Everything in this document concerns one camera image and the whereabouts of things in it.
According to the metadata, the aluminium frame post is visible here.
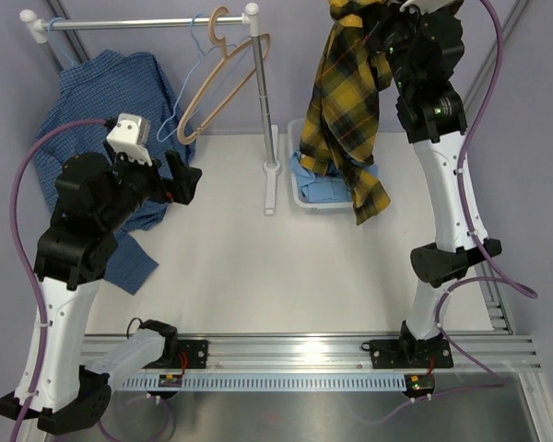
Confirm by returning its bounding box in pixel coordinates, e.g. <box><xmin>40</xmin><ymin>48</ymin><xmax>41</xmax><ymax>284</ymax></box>
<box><xmin>462</xmin><ymin>0</ymin><xmax>531</xmax><ymax>120</ymax></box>

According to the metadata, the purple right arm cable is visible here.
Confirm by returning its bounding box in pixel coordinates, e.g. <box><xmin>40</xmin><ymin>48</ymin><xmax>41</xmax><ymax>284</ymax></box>
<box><xmin>349</xmin><ymin>0</ymin><xmax>538</xmax><ymax>425</ymax></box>

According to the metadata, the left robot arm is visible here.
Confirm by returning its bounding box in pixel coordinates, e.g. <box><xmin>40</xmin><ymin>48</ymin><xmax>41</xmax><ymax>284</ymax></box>
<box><xmin>0</xmin><ymin>151</ymin><xmax>203</xmax><ymax>436</ymax></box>

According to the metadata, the white slotted cable duct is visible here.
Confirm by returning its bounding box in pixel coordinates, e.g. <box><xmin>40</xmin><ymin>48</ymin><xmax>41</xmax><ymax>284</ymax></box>
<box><xmin>120</xmin><ymin>373</ymin><xmax>406</xmax><ymax>392</ymax></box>

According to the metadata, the white plastic basket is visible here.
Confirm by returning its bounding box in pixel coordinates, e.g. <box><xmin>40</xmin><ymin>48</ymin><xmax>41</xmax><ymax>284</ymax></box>
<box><xmin>287</xmin><ymin>118</ymin><xmax>353</xmax><ymax>213</ymax></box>

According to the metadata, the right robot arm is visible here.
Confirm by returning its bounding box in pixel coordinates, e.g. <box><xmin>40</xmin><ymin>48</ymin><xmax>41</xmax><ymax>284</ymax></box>
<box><xmin>361</xmin><ymin>1</ymin><xmax>502</xmax><ymax>369</ymax></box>

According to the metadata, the wooden hanger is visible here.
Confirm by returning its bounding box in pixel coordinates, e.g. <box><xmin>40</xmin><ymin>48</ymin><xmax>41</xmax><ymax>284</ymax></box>
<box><xmin>175</xmin><ymin>3</ymin><xmax>272</xmax><ymax>145</ymax></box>

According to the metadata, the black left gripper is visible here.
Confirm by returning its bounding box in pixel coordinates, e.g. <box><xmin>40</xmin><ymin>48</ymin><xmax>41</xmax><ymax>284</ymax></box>
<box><xmin>100</xmin><ymin>140</ymin><xmax>201</xmax><ymax>232</ymax></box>

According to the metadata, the yellow plaid shirt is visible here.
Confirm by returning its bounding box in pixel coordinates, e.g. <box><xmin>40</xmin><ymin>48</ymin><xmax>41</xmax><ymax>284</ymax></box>
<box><xmin>300</xmin><ymin>1</ymin><xmax>392</xmax><ymax>225</ymax></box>

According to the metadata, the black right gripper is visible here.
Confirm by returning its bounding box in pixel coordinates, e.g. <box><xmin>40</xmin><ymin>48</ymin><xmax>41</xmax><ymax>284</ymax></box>
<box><xmin>362</xmin><ymin>0</ymin><xmax>434</xmax><ymax>97</ymax></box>

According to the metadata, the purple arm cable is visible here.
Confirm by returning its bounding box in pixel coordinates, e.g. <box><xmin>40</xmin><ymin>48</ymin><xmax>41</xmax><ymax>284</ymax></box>
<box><xmin>349</xmin><ymin>0</ymin><xmax>538</xmax><ymax>425</ymax></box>
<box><xmin>9</xmin><ymin>119</ymin><xmax>179</xmax><ymax>442</ymax></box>

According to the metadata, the white clothes rack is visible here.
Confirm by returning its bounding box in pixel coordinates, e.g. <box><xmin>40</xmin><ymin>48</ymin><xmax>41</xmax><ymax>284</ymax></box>
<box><xmin>19</xmin><ymin>3</ymin><xmax>282</xmax><ymax>216</ymax></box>

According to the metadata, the blue checkered shirt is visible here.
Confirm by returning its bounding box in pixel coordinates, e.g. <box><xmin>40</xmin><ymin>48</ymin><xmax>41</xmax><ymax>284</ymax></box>
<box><xmin>34</xmin><ymin>50</ymin><xmax>195</xmax><ymax>295</ymax></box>

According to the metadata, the light blue wire hanger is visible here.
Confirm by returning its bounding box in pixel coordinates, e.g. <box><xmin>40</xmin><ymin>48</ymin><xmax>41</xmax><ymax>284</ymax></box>
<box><xmin>156</xmin><ymin>13</ymin><xmax>254</xmax><ymax>144</ymax></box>

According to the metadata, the blue wire hanger left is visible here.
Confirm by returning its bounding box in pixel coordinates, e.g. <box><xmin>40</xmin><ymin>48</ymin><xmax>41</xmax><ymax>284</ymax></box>
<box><xmin>47</xmin><ymin>17</ymin><xmax>80</xmax><ymax>67</ymax></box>

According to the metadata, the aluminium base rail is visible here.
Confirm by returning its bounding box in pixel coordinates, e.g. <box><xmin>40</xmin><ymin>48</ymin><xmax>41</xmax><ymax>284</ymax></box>
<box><xmin>77</xmin><ymin>331</ymin><xmax>543</xmax><ymax>372</ymax></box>

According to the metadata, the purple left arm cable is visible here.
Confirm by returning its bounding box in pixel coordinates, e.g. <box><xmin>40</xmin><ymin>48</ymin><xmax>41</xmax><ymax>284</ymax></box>
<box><xmin>9</xmin><ymin>119</ymin><xmax>179</xmax><ymax>442</ymax></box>

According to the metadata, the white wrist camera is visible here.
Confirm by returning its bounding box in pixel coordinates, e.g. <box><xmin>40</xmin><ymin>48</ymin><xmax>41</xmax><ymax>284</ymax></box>
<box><xmin>106</xmin><ymin>113</ymin><xmax>152</xmax><ymax>166</ymax></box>
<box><xmin>399</xmin><ymin>0</ymin><xmax>456</xmax><ymax>14</ymax></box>

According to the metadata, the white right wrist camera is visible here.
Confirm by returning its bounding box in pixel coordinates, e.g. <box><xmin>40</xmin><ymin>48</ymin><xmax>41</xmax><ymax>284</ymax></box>
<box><xmin>399</xmin><ymin>0</ymin><xmax>456</xmax><ymax>14</ymax></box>

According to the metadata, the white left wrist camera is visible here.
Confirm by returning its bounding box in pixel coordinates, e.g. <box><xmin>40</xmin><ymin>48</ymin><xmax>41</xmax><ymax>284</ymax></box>
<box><xmin>106</xmin><ymin>113</ymin><xmax>152</xmax><ymax>166</ymax></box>

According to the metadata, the light blue shirt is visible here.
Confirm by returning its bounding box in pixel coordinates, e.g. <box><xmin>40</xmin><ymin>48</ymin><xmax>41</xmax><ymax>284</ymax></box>
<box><xmin>289</xmin><ymin>150</ymin><xmax>353</xmax><ymax>204</ymax></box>

